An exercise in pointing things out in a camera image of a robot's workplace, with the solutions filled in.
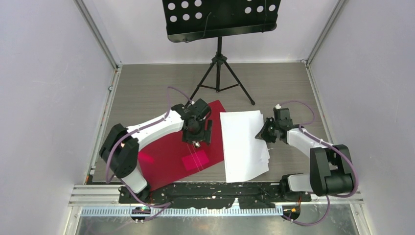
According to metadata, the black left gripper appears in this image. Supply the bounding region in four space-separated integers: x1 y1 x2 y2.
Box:
183 118 212 145

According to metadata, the stack of white paper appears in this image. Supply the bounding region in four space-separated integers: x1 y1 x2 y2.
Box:
220 110 270 183

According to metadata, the red plastic folder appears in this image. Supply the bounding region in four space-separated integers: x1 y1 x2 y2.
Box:
138 100 226 191

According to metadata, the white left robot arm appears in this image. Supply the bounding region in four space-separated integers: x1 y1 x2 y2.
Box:
99 99 212 203

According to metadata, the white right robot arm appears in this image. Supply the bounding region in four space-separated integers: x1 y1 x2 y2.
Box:
255 105 358 201

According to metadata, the metal folder clip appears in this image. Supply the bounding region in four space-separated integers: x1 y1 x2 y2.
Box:
192 141 202 148

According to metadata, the black music stand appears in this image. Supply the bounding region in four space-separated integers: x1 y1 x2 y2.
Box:
162 0 281 105

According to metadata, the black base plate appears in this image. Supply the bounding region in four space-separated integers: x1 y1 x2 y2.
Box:
118 182 311 209

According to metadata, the aluminium frame rail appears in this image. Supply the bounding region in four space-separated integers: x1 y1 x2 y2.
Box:
80 205 283 217

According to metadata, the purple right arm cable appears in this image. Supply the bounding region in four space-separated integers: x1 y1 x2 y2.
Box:
275 99 360 227

